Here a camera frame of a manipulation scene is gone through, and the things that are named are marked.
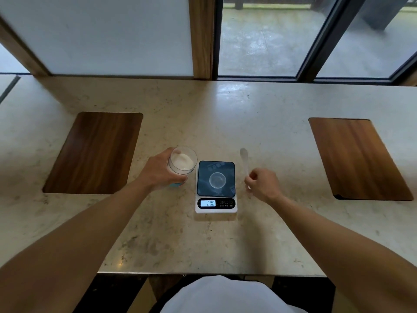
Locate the clear glass jar of powder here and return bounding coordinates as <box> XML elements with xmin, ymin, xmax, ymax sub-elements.
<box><xmin>167</xmin><ymin>147</ymin><xmax>198</xmax><ymax>188</ymax></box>

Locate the person's left hand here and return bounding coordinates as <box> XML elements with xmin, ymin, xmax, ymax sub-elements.
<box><xmin>136</xmin><ymin>147</ymin><xmax>189</xmax><ymax>192</ymax></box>

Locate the black window frame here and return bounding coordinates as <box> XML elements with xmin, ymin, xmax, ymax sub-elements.
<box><xmin>212</xmin><ymin>0</ymin><xmax>417</xmax><ymax>86</ymax></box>

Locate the small clear plastic cup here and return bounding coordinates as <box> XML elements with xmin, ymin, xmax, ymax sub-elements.
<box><xmin>209</xmin><ymin>172</ymin><xmax>227</xmax><ymax>189</ymax></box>

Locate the person's left forearm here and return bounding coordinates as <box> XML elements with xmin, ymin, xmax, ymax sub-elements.
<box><xmin>0</xmin><ymin>180</ymin><xmax>154</xmax><ymax>313</ymax></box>

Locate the wooden window post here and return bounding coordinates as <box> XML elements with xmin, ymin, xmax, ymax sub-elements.
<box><xmin>188</xmin><ymin>0</ymin><xmax>216</xmax><ymax>80</ymax></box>

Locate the person's right forearm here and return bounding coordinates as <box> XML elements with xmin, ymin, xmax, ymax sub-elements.
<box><xmin>268</xmin><ymin>196</ymin><xmax>417</xmax><ymax>313</ymax></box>

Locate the white plastic spoon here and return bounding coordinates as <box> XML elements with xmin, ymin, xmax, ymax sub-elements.
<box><xmin>240</xmin><ymin>148</ymin><xmax>252</xmax><ymax>193</ymax></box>

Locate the white digital kitchen scale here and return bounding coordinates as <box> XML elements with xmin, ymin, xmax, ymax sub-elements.
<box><xmin>195</xmin><ymin>160</ymin><xmax>238</xmax><ymax>214</ymax></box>

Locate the person's white shirt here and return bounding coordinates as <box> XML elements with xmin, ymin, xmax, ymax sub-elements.
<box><xmin>159</xmin><ymin>275</ymin><xmax>308</xmax><ymax>313</ymax></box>

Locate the person's right hand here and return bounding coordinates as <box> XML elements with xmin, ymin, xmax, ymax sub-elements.
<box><xmin>244</xmin><ymin>168</ymin><xmax>285</xmax><ymax>206</ymax></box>

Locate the brown wooden placemat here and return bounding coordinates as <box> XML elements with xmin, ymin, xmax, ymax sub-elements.
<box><xmin>308</xmin><ymin>117</ymin><xmax>414</xmax><ymax>201</ymax></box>
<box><xmin>42</xmin><ymin>111</ymin><xmax>144</xmax><ymax>195</ymax></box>

